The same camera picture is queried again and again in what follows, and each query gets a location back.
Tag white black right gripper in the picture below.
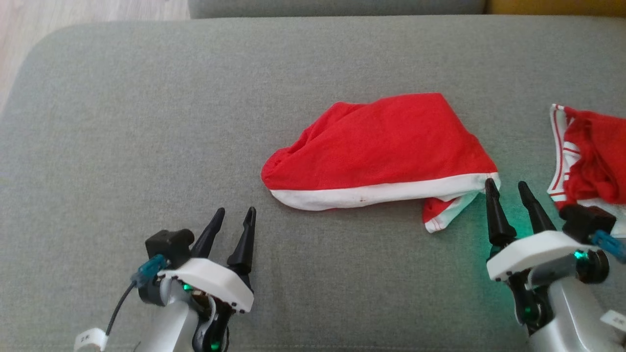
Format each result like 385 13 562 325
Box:
484 178 611 336

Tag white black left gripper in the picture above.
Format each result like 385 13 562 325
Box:
137 207 257 352

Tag red shirt with white sleeves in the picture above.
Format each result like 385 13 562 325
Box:
547 103 626 239

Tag red shorts with white hems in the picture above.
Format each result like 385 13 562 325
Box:
260 92 502 234

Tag large yellow sofa cushion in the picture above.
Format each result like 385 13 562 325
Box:
486 0 626 17

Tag grey sofa back cushion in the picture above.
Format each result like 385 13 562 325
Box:
188 0 489 20

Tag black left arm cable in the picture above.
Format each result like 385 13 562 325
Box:
105 281 139 339

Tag white left cable tag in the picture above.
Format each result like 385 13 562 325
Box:
73 327 109 352

